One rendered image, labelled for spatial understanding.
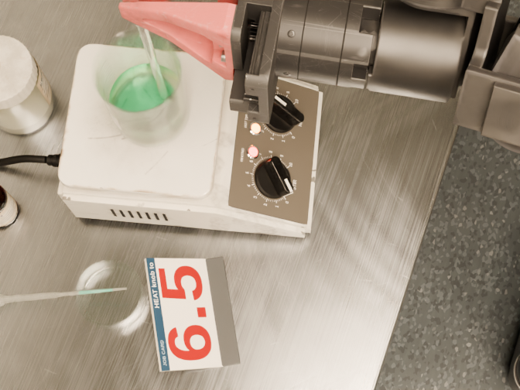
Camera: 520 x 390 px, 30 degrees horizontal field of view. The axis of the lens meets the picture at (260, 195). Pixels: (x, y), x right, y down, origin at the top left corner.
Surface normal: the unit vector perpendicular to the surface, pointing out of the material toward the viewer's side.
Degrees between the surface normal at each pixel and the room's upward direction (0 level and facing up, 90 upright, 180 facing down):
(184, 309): 40
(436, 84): 63
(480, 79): 55
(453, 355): 0
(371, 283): 0
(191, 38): 22
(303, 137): 30
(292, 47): 48
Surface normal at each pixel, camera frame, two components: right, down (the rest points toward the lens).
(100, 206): -0.10, 0.96
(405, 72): -0.16, 0.63
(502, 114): -0.40, 0.53
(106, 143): -0.03, -0.29
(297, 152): 0.47, -0.20
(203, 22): -0.38, -0.33
